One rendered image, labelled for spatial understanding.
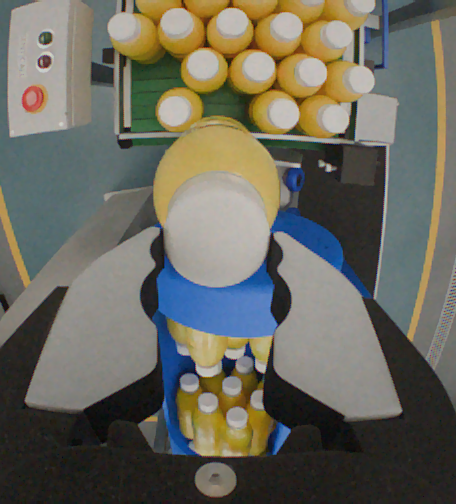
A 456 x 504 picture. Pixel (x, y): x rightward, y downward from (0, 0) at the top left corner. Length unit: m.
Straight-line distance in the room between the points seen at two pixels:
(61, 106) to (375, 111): 0.60
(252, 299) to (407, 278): 1.85
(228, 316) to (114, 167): 1.33
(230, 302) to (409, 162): 1.60
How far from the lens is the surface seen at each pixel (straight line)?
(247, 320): 0.36
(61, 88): 0.46
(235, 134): 0.16
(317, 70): 0.44
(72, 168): 1.69
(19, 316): 0.78
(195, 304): 0.36
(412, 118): 1.83
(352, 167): 0.57
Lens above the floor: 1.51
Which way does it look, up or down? 65 degrees down
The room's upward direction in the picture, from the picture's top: 175 degrees clockwise
